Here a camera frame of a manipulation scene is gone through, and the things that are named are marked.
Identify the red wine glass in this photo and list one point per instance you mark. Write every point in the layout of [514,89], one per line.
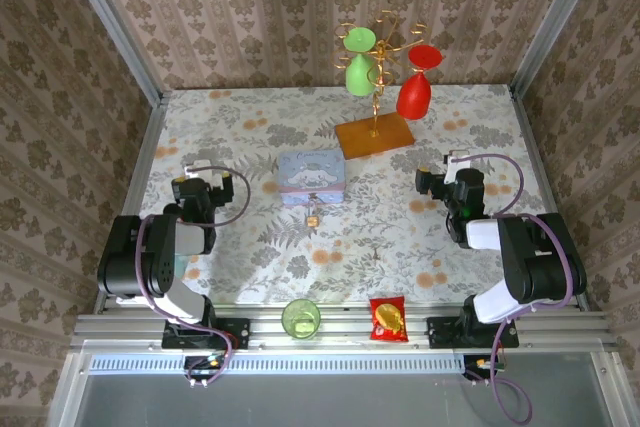
[415,97]

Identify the aluminium frame post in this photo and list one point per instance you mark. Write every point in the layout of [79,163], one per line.
[555,27]
[115,27]

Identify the red snack packet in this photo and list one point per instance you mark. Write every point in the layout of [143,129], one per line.
[388,319]

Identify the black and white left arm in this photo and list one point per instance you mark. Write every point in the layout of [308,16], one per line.
[125,257]

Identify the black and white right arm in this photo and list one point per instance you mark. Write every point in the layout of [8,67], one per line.
[530,257]

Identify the floral tablecloth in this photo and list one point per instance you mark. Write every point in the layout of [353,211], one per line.
[225,122]

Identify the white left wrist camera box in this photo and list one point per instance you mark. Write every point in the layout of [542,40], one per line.
[192,171]

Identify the blue cartoon tin box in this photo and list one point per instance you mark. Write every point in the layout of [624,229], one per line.
[311,177]

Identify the black connector board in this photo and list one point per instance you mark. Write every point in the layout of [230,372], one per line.
[200,364]
[480,364]

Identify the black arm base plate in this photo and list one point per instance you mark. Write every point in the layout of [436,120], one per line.
[440,334]
[235,334]

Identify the aluminium frame rail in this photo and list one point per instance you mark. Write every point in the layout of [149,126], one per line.
[345,327]

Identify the grey metal panel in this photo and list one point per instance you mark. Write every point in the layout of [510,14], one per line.
[325,399]

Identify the green wine glass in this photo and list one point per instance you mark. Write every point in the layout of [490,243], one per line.
[360,74]

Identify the green translucent cup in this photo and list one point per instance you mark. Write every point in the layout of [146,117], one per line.
[301,319]

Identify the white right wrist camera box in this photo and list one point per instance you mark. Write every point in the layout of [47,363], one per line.
[455,162]

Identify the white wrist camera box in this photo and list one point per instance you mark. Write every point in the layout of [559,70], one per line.
[455,162]
[192,171]

